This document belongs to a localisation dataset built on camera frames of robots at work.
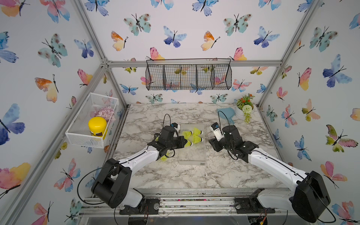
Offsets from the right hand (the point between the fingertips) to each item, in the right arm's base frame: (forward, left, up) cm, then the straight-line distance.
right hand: (214, 137), depth 83 cm
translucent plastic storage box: (-4, +10, -17) cm, 20 cm away
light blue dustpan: (+33, -15, -16) cm, 40 cm away
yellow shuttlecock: (+13, +10, -14) cm, 21 cm away
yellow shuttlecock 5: (-8, +30, -16) cm, 35 cm away
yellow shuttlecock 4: (-1, +15, -7) cm, 16 cm away
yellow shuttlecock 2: (+9, +16, -12) cm, 22 cm away
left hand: (-1, +14, -3) cm, 15 cm away
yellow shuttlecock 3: (+6, +10, -12) cm, 17 cm away
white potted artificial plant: (+26, -23, -1) cm, 35 cm away
